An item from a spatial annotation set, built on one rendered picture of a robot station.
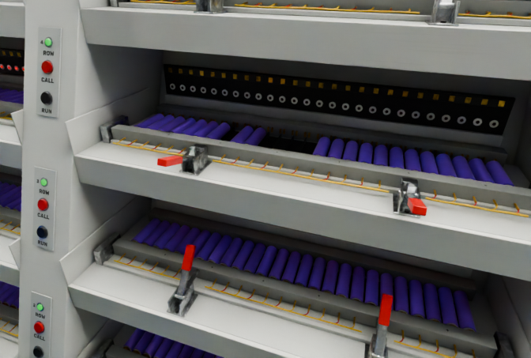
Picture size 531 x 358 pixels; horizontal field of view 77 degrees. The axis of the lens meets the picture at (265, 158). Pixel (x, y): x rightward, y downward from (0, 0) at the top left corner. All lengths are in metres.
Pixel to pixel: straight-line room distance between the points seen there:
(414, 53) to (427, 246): 0.21
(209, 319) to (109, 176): 0.24
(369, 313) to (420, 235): 0.15
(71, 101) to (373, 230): 0.43
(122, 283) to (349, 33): 0.47
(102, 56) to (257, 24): 0.26
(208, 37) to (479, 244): 0.38
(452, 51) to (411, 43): 0.04
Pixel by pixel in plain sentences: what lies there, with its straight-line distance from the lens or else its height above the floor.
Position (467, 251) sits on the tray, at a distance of 0.42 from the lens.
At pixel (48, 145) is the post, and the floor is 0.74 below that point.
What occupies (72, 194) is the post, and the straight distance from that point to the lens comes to 0.56.
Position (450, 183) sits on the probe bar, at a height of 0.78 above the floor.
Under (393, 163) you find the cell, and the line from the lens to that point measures 0.47.
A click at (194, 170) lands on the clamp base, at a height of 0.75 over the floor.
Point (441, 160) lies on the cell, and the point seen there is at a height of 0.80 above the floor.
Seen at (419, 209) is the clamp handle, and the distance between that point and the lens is 0.34.
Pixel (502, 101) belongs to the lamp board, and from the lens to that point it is 0.56.
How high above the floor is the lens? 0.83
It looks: 8 degrees down
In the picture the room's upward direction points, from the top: 7 degrees clockwise
